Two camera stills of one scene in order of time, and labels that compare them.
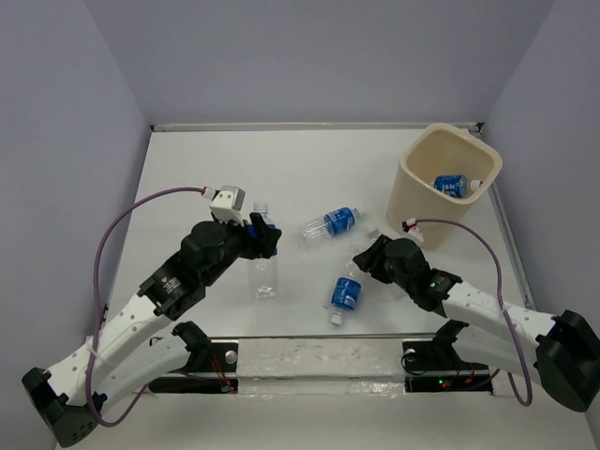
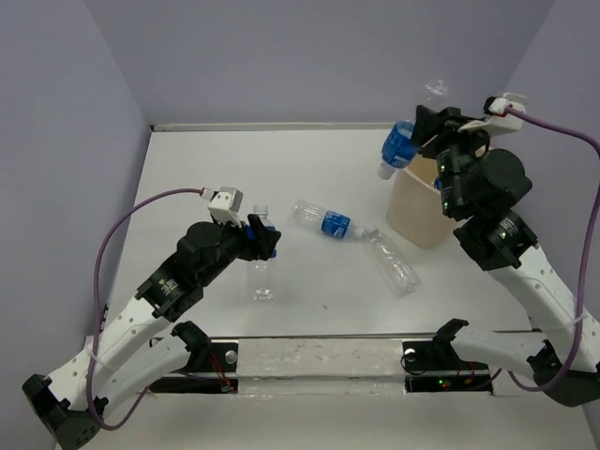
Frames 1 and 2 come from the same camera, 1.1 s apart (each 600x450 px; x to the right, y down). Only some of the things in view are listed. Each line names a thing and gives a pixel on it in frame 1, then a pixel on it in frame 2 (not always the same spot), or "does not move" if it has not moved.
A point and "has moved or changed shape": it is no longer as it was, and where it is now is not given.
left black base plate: (217, 373) does not move
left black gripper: (267, 236) does not move
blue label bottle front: (346, 291) -> (400, 149)
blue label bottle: (262, 274) does not move
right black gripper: (366, 259) -> (429, 123)
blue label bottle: (335, 222) has moved or changed shape
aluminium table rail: (319, 127) does not move
